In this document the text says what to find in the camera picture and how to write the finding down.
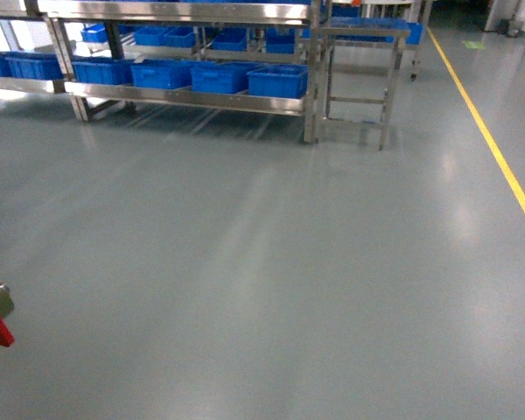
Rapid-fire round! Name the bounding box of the blue bin front right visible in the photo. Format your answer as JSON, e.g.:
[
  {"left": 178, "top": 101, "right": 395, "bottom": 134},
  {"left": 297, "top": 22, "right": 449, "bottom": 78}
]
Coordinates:
[{"left": 248, "top": 65, "right": 308, "bottom": 99}]

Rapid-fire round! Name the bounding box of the blue bin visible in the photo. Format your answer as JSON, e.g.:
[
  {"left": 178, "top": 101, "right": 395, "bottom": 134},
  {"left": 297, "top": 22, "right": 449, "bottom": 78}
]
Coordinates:
[
  {"left": 130, "top": 59, "right": 195, "bottom": 90},
  {"left": 248, "top": 65, "right": 308, "bottom": 99},
  {"left": 0, "top": 52, "right": 64, "bottom": 81},
  {"left": 73, "top": 57, "right": 132, "bottom": 85},
  {"left": 191, "top": 62, "right": 263, "bottom": 94}
]

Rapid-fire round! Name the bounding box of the stainless steel shelf rack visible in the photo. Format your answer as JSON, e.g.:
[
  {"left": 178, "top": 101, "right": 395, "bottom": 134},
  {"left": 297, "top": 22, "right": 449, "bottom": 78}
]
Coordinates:
[{"left": 0, "top": 1, "right": 330, "bottom": 144}]

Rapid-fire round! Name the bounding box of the blue bin far left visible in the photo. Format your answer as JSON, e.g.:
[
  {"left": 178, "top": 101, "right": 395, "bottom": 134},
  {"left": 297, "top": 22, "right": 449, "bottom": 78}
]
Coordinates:
[{"left": 0, "top": 52, "right": 64, "bottom": 81}]

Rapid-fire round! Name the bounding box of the small stainless steel table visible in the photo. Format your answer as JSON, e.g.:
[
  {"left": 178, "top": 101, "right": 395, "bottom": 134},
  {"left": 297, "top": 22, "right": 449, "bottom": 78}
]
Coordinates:
[{"left": 315, "top": 17, "right": 410, "bottom": 150}]

